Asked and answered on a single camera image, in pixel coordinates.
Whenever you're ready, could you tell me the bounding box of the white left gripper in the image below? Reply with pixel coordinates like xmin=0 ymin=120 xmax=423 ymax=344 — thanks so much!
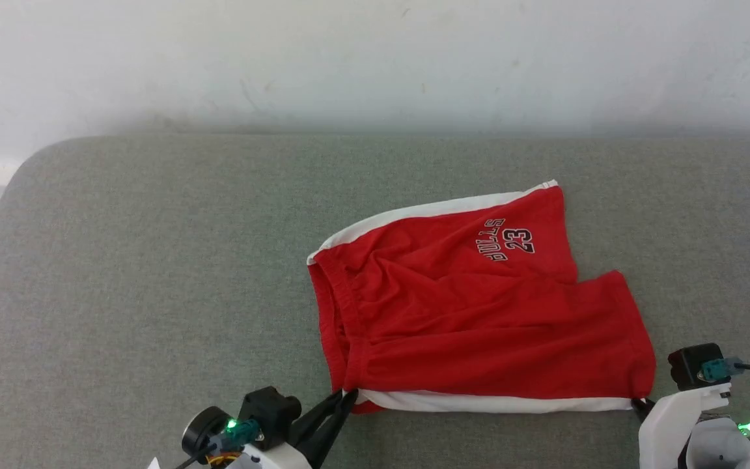
xmin=234 ymin=389 xmax=359 ymax=469

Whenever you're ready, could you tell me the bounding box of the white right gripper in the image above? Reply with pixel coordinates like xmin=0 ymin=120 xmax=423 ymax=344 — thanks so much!
xmin=632 ymin=382 xmax=732 ymax=469

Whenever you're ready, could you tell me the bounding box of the red basketball shorts white trim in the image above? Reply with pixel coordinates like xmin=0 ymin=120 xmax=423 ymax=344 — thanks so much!
xmin=306 ymin=179 xmax=658 ymax=416

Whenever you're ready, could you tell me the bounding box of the grey fabric sofa cushion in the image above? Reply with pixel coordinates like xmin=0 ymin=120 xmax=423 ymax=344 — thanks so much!
xmin=0 ymin=134 xmax=750 ymax=469

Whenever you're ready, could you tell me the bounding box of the right teal-plug black cable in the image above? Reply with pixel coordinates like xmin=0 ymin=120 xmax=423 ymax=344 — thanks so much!
xmin=700 ymin=356 xmax=750 ymax=383

